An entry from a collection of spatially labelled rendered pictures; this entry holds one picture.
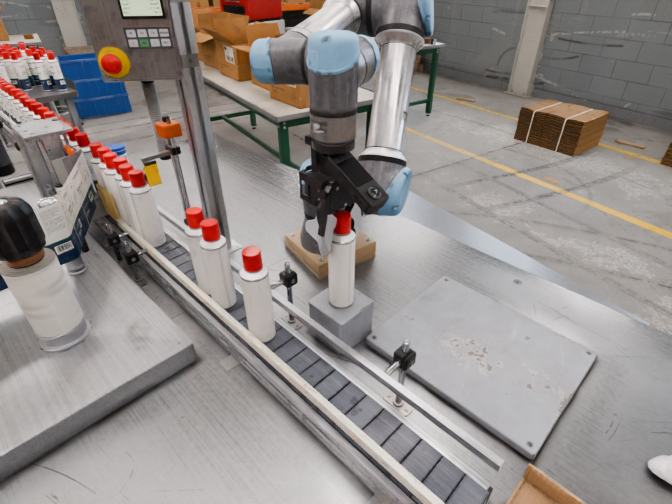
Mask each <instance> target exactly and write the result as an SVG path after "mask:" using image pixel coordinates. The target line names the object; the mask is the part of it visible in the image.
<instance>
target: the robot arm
mask: <svg viewBox="0 0 672 504"><path fill-rule="evenodd" d="M433 30H434V2H433V0H326V2H325V3H324V5H323V7H322V9H321V10H319V11H318V12H316V13H315V14H313V15H312V16H310V17H309V18H307V19H306V20H304V21H303V22H301V23H300V24H298V25H297V26H295V27H294V28H292V29H291V30H289V31H288V32H286V33H285V34H284V35H282V36H281V37H279V38H270V37H267V38H264V39H257V40H256V41H255V42H254V43H253V44H252V46H251V50H250V66H251V71H252V73H253V76H254V77H255V79H256V80H257V81H258V82H260V83H265V84H274V85H275V86H276V85H277V84H278V85H309V111H310V135H305V144H308V145H310V146H311V158H310V159H308V160H306V161H305V162H304V163H303V164H302V166H301V168H300V171H299V185H300V198H301V199H303V207H304V220H303V225H302V229H301V232H300V240H301V245H302V247H303V248H304V249H305V250H307V251H308V252H311V253H314V254H318V255H322V257H323V258H325V257H326V256H327V255H328V254H329V253H330V252H331V243H332V240H333V231H334V228H335V227H336V223H337V218H336V217H335V216H334V215H333V213H334V212H337V213H338V212H339V211H340V210H346V211H348V212H350V213H351V230H352V231H353V232H354V233H355V234H356V237H357V235H358V231H359V228H360V225H361V220H362V216H363V213H365V214H366V215H369V214H374V215H378V216H382V215H383V216H396V215H398V214H399V213H400V212H401V211H402V209H403V207H404V205H405V202H406V200H407V196H408V193H409V189H410V185H411V179H412V171H411V169H409V168H408V167H406V165H407V160H406V159H405V158H404V156H403V155H402V147H403V140H404V134H405V127H406V120H407V113H408V106H409V99H410V93H411V86H412V79H413V72H414V65H415V59H416V53H417V52H418V51H419V50H420V49H422V48H423V46H424V42H425V37H426V38H429V37H431V36H432V35H433ZM369 37H375V42H374V41H373V40H372V39H371V38H369ZM376 44H377V45H376ZM377 46H378V47H379V48H380V52H379V49H378V47H377ZM376 71H377V74H376V81H375V89H374V96H373V103H372V110H371V117H370V124H369V131H368V138H367V145H366V149H365V150H364V151H363V152H362V153H361V154H359V157H358V160H357V159H356V158H355V157H354V156H353V155H352V154H351V152H350V151H352V150H353V149H354V148H355V138H356V136H357V105H358V88H359V87H360V86H361V85H363V84H365V83H367V82H368V81H369V80H371V78H372V77H373V76H374V74H375V73H376Z"/></svg>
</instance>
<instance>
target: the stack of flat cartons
mask: <svg viewBox="0 0 672 504"><path fill-rule="evenodd" d="M521 109H522V110H520V111H521V112H520V113H519V117H518V118H519V120H518V123H517V130H516V131H515V132H516V133H515V136H514V139H516V140H520V141H523V142H525V143H530V144H533V145H536V146H540V147H543V148H547V149H550V150H553V151H555V152H559V153H563V154H566V155H569V156H575V155H577V154H580V153H582V152H584V151H586V150H588V149H590V148H592V147H594V146H596V145H598V144H599V142H600V139H601V136H602V134H603V131H604V127H605V125H606V122H607V118H608V115H610V114H609V113H610V112H607V111H603V110H593V109H590V108H587V107H585V106H580V105H576V104H570V103H562V102H559V101H557V100H553V99H547V100H545V101H542V102H539V103H536V104H533V105H529V106H525V107H522V108H521Z"/></svg>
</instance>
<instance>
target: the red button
mask: <svg viewBox="0 0 672 504"><path fill-rule="evenodd" d="M101 66H102V68H103V69H104V70H105V71H106V72H107V73H109V74H112V75H116V74H118V73H120V72H121V70H122V68H123V65H122V62H121V60H120V59H119V58H118V57H117V56H116V55H114V54H106V55H104V56H103V57H102V59H101Z"/></svg>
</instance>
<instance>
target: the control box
mask: <svg viewBox="0 0 672 504"><path fill-rule="evenodd" d="M162 1H163V6H164V10H165V15H166V18H165V19H122V17H121V13H120V9H119V5H118V1H117V0H79V2H80V5H81V9H82V12H83V15H84V19H85V22H86V25H87V29H88V32H89V35H90V38H91V42H92V45H93V48H94V52H95V55H96V58H97V62H98V65H99V68H100V71H101V75H102V78H103V81H104V82H130V81H156V80H182V77H183V73H182V69H183V68H182V63H181V58H180V55H179V53H178V48H177V43H176V38H175V33H174V28H173V23H172V18H171V13H170V8H169V3H170V2H169V0H162ZM129 27H170V32H171V37H172V42H173V47H174V48H163V49H128V46H127V42H126V38H125V34H124V30H123V28H129ZM106 54H114V55H116V56H117V57H118V58H119V59H120V60H121V62H122V65H123V68H122V70H121V72H120V73H118V74H116V75H112V74H109V73H107V72H106V71H105V70H104V69H103V68H102V66H101V59H102V57H103V56H104V55H106Z"/></svg>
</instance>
